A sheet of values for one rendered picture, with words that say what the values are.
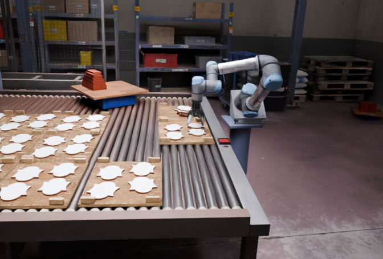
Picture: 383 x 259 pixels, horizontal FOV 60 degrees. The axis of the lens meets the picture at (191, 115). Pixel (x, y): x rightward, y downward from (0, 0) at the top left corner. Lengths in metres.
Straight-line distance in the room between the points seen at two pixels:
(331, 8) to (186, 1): 3.27
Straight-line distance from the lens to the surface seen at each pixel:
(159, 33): 6.55
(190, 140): 2.11
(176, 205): 1.48
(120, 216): 1.38
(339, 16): 8.48
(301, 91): 7.25
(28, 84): 3.60
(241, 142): 2.77
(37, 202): 1.56
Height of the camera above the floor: 1.72
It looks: 17 degrees down
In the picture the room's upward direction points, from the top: 2 degrees clockwise
